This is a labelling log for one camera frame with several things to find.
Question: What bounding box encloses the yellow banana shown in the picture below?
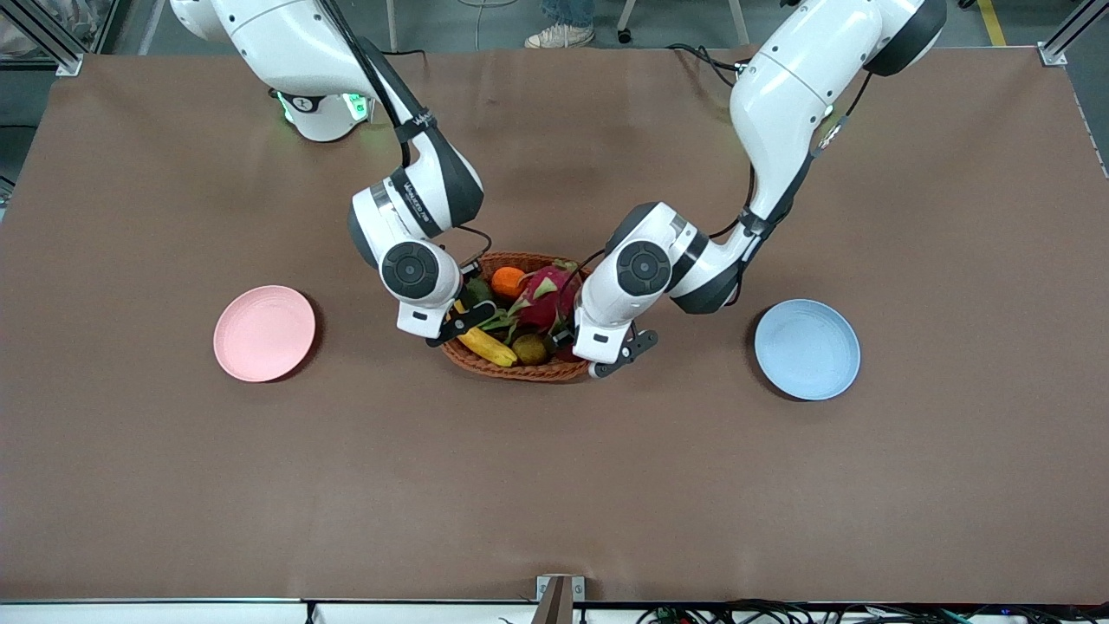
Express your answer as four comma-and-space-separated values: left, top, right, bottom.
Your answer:
449, 302, 519, 367

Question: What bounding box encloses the pink dragon fruit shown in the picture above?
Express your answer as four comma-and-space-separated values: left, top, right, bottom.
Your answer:
479, 258, 592, 341

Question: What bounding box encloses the brown wicker basket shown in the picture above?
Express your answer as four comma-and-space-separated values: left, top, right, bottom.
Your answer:
440, 252, 609, 382

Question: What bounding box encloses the brown table cover sheet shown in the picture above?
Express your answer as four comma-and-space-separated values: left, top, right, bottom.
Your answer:
0, 48, 1109, 605

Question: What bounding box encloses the pink plate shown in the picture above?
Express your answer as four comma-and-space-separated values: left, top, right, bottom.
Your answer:
213, 285, 317, 383

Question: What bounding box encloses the light blue plate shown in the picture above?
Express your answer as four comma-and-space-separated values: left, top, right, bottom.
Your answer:
754, 299, 862, 401

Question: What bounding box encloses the white sneaker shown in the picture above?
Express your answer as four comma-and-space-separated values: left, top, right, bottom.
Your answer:
524, 23, 596, 49

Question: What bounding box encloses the blue jeans leg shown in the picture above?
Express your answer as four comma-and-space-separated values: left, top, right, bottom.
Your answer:
542, 0, 596, 27

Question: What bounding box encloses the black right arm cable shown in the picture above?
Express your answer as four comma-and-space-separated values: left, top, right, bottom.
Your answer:
321, 0, 495, 263

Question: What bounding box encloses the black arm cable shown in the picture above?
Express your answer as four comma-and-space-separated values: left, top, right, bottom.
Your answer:
709, 69, 876, 242
321, 0, 495, 263

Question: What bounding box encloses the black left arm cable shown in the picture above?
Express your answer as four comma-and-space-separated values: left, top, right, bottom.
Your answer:
709, 69, 876, 242

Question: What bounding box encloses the black left base cable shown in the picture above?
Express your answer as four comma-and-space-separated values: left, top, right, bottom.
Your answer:
665, 42, 751, 88

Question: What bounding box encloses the black cable bundle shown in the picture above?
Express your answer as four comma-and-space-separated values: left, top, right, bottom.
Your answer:
637, 600, 1109, 624

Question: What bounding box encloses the aluminium frame post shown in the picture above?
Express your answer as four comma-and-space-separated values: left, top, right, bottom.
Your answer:
1038, 0, 1109, 67
0, 0, 85, 77

